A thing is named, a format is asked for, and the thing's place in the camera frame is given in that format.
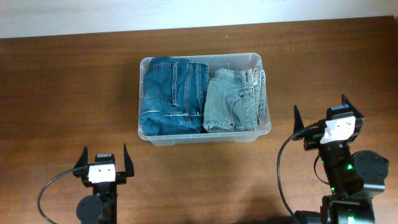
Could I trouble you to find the dark blue jeans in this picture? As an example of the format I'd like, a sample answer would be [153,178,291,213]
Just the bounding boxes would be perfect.
[139,57,209,136]

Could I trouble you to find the right black cable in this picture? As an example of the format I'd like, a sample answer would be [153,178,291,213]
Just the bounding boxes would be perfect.
[276,121,327,224]

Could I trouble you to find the black cable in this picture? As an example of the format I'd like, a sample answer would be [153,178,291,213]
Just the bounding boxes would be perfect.
[276,121,327,224]
[37,166,86,224]

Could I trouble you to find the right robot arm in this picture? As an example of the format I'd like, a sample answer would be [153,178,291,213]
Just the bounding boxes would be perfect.
[294,95,389,224]

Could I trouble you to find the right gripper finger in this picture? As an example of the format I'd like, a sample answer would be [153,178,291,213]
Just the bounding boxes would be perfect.
[292,105,305,141]
[341,94,364,120]

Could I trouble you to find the left black cable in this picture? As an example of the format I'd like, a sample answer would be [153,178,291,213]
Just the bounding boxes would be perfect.
[37,166,86,224]

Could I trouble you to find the light blue jeans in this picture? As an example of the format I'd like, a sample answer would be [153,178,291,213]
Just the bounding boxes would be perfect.
[203,68,266,133]

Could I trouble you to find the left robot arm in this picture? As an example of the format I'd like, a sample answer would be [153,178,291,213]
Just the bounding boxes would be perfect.
[73,146,134,224]

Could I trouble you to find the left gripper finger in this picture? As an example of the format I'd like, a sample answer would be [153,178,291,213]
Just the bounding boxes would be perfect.
[73,146,88,177]
[124,144,134,177]

